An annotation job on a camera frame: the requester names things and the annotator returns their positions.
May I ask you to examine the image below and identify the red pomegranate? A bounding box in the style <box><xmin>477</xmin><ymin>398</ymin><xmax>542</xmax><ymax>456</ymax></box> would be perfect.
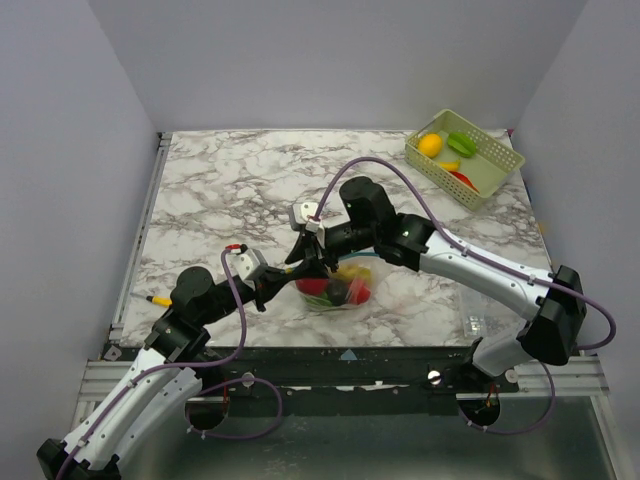
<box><xmin>295</xmin><ymin>278</ymin><xmax>329</xmax><ymax>296</ymax></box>

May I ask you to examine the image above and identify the beige pear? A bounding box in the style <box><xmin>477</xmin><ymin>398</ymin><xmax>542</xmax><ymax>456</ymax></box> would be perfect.
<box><xmin>333</xmin><ymin>265</ymin><xmax>360</xmax><ymax>282</ymax></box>

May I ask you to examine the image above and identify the green white cabbage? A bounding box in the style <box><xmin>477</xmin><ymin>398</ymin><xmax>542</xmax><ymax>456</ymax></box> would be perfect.
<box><xmin>303</xmin><ymin>295</ymin><xmax>333</xmax><ymax>309</ymax></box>

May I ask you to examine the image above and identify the clear zip top bag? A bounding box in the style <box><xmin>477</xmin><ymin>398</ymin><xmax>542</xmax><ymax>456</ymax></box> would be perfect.
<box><xmin>292</xmin><ymin>252</ymin><xmax>391</xmax><ymax>314</ymax></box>

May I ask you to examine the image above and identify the yellow red mango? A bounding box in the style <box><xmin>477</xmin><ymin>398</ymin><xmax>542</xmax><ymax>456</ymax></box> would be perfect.
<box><xmin>356</xmin><ymin>267</ymin><xmax>372</xmax><ymax>283</ymax></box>

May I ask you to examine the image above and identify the red apple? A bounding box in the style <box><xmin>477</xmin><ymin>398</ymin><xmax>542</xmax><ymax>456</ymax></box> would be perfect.
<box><xmin>346</xmin><ymin>279</ymin><xmax>371</xmax><ymax>305</ymax></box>

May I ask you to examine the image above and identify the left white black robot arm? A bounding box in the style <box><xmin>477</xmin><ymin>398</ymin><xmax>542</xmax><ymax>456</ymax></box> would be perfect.
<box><xmin>36</xmin><ymin>265</ymin><xmax>298</xmax><ymax>479</ymax></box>

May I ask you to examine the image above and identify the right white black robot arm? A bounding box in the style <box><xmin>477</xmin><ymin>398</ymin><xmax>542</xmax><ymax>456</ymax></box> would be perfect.
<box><xmin>286</xmin><ymin>176</ymin><xmax>586</xmax><ymax>392</ymax></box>

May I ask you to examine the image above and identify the small yellow orange piece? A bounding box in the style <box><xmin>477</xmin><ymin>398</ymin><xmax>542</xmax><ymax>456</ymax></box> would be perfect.
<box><xmin>145</xmin><ymin>295</ymin><xmax>172</xmax><ymax>308</ymax></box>

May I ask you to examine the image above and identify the yellow lemon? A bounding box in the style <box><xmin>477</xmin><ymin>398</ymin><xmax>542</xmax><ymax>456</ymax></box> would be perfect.
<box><xmin>417</xmin><ymin>133</ymin><xmax>443</xmax><ymax>159</ymax></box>

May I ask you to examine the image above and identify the yellow banana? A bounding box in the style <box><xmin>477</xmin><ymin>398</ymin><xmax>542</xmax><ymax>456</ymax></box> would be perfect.
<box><xmin>438</xmin><ymin>159</ymin><xmax>461</xmax><ymax>171</ymax></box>

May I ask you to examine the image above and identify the red chili pepper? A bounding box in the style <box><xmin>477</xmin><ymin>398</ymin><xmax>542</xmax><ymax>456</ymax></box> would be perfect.
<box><xmin>450</xmin><ymin>171</ymin><xmax>479</xmax><ymax>193</ymax></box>

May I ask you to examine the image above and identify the green lettuce leaf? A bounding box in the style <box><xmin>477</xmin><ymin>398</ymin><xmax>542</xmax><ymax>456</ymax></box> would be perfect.
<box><xmin>447</xmin><ymin>132</ymin><xmax>477</xmax><ymax>158</ymax></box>

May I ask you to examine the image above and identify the green plastic basket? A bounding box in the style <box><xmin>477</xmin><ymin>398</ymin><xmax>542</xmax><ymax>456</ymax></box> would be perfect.
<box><xmin>405</xmin><ymin>109</ymin><xmax>525</xmax><ymax>211</ymax></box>

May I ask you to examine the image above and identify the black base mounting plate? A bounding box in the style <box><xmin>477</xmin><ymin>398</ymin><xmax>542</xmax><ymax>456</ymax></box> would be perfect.
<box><xmin>99</xmin><ymin>339</ymin><xmax>521</xmax><ymax>417</ymax></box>

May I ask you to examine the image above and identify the clear plastic box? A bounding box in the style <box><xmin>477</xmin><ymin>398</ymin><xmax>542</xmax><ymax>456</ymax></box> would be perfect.
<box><xmin>458</xmin><ymin>285</ymin><xmax>519</xmax><ymax>339</ymax></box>

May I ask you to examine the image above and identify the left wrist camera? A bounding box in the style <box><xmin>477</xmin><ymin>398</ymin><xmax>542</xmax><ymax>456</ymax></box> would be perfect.
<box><xmin>233</xmin><ymin>248</ymin><xmax>268</xmax><ymax>282</ymax></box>

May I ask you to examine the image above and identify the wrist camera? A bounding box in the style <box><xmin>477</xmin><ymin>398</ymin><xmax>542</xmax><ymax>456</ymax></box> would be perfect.
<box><xmin>288</xmin><ymin>201</ymin><xmax>324</xmax><ymax>233</ymax></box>
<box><xmin>233</xmin><ymin>248</ymin><xmax>268</xmax><ymax>282</ymax></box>

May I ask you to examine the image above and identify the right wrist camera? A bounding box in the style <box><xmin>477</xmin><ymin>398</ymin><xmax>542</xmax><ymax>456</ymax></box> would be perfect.
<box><xmin>288</xmin><ymin>201</ymin><xmax>324</xmax><ymax>233</ymax></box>

